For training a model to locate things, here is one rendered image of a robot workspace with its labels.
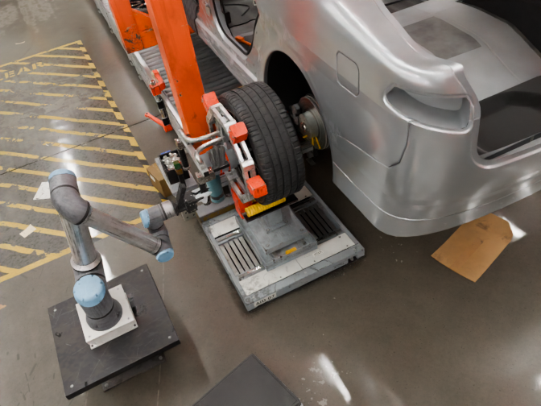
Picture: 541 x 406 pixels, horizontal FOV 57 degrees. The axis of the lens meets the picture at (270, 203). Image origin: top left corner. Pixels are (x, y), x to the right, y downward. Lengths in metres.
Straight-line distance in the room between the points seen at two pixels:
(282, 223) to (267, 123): 0.88
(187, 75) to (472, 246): 2.04
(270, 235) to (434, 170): 1.41
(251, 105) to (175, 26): 0.61
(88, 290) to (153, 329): 0.41
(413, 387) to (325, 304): 0.68
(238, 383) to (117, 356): 0.68
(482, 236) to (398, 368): 1.10
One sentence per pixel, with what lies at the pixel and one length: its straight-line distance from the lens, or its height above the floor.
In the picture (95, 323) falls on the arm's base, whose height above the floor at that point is 0.42.
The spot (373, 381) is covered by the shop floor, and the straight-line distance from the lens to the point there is 2.80.
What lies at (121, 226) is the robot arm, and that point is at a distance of 2.37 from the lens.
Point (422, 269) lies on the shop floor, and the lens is 3.22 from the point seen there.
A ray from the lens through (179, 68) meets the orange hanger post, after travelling 2.89.
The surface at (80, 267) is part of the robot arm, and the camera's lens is 2.70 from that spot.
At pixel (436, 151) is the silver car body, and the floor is 1.31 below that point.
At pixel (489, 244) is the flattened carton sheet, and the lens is 3.42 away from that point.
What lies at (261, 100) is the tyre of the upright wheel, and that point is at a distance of 2.56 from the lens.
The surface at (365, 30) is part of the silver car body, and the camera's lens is 1.98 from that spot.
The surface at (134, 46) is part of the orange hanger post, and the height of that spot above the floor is 0.58.
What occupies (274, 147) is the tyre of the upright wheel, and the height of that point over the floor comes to 1.02.
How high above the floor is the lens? 2.52
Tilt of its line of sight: 44 degrees down
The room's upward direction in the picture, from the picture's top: 10 degrees counter-clockwise
